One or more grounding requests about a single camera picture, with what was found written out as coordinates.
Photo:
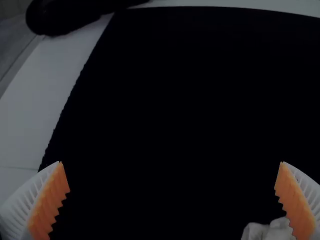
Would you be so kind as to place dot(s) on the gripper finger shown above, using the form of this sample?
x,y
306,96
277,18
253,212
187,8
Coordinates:
x,y
297,200
37,205

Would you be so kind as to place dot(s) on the pale towel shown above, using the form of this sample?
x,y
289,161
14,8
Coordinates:
x,y
257,232

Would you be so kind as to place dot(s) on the black mat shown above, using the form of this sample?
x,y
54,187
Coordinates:
x,y
175,100

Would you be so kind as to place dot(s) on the black bag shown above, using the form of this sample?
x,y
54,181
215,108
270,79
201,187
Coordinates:
x,y
50,20

